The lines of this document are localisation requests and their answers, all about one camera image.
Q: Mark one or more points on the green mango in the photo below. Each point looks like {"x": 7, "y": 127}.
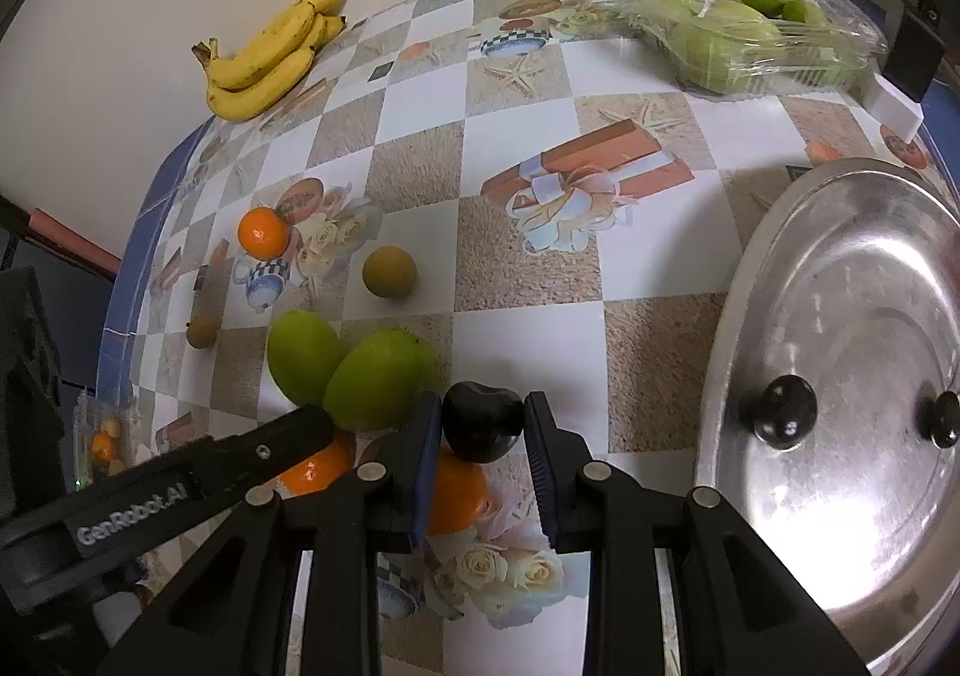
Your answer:
{"x": 300, "y": 357}
{"x": 379, "y": 379}

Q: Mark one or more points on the clear plastic clamshell box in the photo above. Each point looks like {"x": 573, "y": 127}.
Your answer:
{"x": 840, "y": 38}

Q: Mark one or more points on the black power adapter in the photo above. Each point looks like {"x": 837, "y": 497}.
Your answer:
{"x": 911, "y": 53}

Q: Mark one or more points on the clear plastic packet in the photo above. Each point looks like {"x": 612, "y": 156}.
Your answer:
{"x": 105, "y": 436}

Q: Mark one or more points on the steel bowl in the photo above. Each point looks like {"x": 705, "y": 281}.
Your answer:
{"x": 847, "y": 286}

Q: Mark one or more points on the small orange mandarin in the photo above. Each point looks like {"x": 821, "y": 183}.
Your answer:
{"x": 263, "y": 232}

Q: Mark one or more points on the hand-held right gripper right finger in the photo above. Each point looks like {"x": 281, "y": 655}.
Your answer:
{"x": 541, "y": 473}

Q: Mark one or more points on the reddish brown wooden rail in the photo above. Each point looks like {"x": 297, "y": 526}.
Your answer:
{"x": 75, "y": 242}

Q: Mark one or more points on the white socket block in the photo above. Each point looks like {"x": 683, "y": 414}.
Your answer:
{"x": 896, "y": 109}

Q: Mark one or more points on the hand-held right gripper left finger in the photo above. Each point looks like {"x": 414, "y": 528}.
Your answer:
{"x": 425, "y": 473}

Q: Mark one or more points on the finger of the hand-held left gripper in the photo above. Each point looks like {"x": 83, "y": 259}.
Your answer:
{"x": 247, "y": 464}

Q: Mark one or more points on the yellow banana bunch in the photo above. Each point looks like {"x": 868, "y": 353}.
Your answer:
{"x": 262, "y": 57}

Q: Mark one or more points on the small brown round fruit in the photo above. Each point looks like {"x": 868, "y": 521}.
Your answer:
{"x": 201, "y": 332}

